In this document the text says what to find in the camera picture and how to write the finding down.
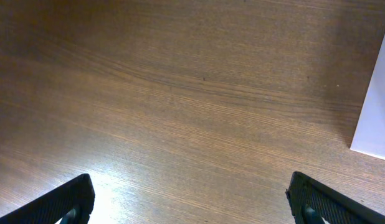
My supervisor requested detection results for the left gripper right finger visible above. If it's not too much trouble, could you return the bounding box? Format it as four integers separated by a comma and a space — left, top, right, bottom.
286, 171, 385, 224

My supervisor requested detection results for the white cardboard box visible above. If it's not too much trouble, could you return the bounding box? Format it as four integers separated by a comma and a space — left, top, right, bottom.
350, 34, 385, 160

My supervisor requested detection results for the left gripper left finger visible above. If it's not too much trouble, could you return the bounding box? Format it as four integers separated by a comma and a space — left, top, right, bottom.
0, 174, 95, 224

